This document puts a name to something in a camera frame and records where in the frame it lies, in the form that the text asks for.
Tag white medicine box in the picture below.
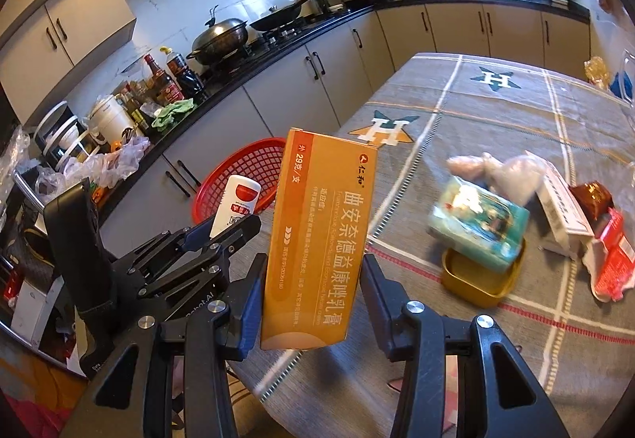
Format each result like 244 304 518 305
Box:
526 151 596 260

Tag dark red snack wrapper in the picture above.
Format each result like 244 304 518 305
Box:
568 181 616 220

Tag clear plastic bag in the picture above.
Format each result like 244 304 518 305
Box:
489 151 546 205

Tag red label sauce bottle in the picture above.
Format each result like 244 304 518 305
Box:
143 54 185 107

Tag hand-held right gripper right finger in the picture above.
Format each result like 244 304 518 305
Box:
362 255 571 438

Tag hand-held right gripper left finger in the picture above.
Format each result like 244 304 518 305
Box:
60 253 269 438

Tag beige wall cabinets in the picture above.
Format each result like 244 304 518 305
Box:
0 0 137 121

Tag black kitchen countertop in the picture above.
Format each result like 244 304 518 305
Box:
94 0 591 215

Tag white countertop appliance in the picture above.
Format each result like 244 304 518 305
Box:
37 101 97 168

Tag red white packet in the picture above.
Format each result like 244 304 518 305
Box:
580 207 635 302

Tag yellow snack bag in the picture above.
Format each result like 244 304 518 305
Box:
584 56 612 87

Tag white cardboard box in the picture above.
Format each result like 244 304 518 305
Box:
10 276 53 337

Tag dark soy sauce bottle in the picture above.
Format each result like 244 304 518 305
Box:
166 47 210 104

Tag blue plastic bag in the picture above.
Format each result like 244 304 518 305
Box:
609 71 635 102

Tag grey star-print tablecloth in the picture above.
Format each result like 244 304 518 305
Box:
228 52 635 438

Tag pinkish plastic wrap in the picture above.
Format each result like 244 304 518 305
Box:
446 153 497 181

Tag group of condiment bottles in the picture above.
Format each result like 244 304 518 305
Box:
115 79 154 133

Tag beige base cabinets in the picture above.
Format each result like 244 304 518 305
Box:
99 4 591 240

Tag green cloth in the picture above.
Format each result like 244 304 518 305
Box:
151 99 195 131

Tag red plastic basket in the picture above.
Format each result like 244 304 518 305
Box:
191 137 289 225

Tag white electric kettle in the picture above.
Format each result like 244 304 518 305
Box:
88 94 139 147

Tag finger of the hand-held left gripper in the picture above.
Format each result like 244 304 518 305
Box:
116 222 216 280
134 214 262 320

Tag orange medicine box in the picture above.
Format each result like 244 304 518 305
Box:
259 127 381 352

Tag crumpled clear plastic bags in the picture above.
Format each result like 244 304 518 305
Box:
60 136 152 193

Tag white red tube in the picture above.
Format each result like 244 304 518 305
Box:
209 174 262 240

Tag black gas stove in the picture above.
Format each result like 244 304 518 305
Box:
198 16 323 71

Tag teal snack packet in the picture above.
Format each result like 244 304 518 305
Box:
427 176 531 272

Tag black frying pan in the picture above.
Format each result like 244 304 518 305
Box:
249 0 304 33

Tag wok with metal lid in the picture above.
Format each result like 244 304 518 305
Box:
186 5 250 66

